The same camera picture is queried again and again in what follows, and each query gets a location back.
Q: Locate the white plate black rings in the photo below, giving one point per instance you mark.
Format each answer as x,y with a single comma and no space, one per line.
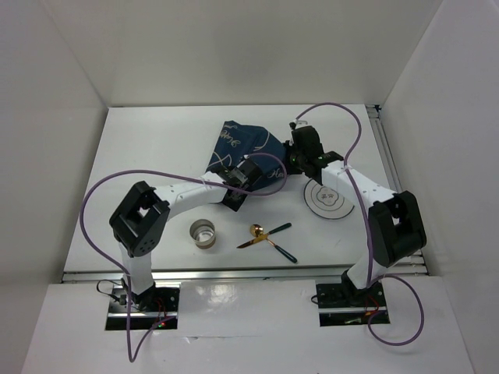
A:
327,198

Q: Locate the gold spoon green handle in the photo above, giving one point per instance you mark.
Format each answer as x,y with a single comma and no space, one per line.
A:
281,250

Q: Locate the aluminium rail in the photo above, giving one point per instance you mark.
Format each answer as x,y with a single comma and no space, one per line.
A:
393,175
216,274

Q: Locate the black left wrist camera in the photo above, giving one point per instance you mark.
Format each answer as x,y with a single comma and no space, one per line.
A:
248,174

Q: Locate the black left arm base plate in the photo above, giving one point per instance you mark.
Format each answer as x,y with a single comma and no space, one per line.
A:
157,300

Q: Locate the blue cloth with gold script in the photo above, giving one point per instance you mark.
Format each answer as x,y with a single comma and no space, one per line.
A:
236,140

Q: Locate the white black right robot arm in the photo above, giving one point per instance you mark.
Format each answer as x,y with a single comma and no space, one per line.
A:
393,223

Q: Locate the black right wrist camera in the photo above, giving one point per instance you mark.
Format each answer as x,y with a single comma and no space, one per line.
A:
306,141

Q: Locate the aluminium front rail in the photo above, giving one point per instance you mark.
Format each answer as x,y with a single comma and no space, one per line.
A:
216,274

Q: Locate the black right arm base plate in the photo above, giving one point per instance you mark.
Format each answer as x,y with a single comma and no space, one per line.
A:
335,296

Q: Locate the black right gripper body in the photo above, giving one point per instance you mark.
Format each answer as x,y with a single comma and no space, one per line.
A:
293,162

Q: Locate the clear glass cup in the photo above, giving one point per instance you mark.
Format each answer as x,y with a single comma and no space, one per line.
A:
203,233

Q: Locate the aluminium right side rail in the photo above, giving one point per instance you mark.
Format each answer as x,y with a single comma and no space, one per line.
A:
393,175

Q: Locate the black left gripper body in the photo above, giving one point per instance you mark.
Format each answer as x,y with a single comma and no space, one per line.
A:
235,205

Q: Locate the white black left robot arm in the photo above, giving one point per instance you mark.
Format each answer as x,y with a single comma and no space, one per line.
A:
139,221

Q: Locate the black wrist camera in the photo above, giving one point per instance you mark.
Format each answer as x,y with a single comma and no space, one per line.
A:
248,174
306,141

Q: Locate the gold knife green handle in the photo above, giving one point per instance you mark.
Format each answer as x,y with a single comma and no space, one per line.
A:
259,234

